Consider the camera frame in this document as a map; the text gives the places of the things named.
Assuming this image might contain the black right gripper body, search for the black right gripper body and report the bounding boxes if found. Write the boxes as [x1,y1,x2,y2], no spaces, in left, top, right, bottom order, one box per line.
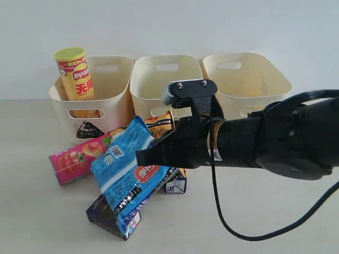
[160,116,211,169]

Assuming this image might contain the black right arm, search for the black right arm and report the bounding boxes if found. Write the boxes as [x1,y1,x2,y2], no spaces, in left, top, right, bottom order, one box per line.
[136,98,338,180]

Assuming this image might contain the cream bin triangle mark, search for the cream bin triangle mark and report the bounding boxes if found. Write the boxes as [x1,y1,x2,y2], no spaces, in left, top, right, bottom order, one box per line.
[49,56,135,144]

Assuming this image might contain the blue noodle packet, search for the blue noodle packet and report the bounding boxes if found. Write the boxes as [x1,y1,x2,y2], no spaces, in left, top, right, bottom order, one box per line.
[91,117,178,239]

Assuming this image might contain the cream bin square mark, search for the cream bin square mark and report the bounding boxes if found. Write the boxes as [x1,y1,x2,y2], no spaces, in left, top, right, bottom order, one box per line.
[130,55,203,120]

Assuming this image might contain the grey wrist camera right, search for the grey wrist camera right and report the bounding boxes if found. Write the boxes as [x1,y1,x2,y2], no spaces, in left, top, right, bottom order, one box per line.
[161,79,217,108]

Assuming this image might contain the black cable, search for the black cable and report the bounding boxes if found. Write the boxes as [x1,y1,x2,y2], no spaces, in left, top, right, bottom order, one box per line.
[210,89,339,242]

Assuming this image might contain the orange noodle packet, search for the orange noodle packet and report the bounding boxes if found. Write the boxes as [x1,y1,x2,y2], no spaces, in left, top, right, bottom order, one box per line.
[108,110,175,142]

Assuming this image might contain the cream bin circle mark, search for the cream bin circle mark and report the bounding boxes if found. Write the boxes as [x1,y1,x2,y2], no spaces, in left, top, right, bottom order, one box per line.
[202,52,292,120]

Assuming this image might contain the pink Lays chips can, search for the pink Lays chips can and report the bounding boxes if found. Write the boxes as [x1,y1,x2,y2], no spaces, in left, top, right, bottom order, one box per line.
[49,134,111,186]

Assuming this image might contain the yellow Lays chips can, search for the yellow Lays chips can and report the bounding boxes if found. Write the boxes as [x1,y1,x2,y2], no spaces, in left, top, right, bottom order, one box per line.
[54,47,95,101]

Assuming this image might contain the blue white milk carton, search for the blue white milk carton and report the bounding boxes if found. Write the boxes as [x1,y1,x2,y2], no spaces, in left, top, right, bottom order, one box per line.
[161,168,188,194]

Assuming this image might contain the purple chocolate box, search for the purple chocolate box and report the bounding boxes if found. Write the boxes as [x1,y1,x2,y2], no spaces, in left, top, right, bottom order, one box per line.
[86,194,141,241]

